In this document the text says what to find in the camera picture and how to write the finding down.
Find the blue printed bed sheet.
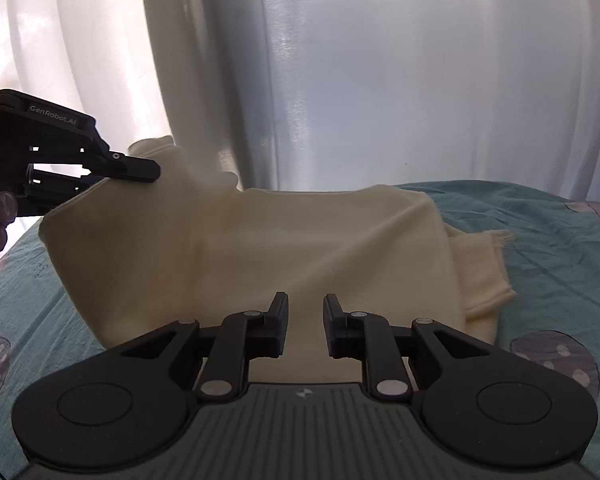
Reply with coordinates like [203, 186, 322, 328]
[0, 180, 600, 480]

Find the white curtain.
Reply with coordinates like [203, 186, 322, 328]
[0, 0, 600, 241]

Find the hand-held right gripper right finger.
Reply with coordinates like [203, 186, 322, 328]
[323, 294, 501, 402]

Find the cream knit sweater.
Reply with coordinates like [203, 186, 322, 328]
[39, 135, 518, 386]

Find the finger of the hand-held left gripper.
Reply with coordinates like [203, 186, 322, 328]
[85, 152, 161, 183]
[17, 164, 88, 216]

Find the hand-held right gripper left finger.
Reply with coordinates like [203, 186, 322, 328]
[115, 291, 289, 402]

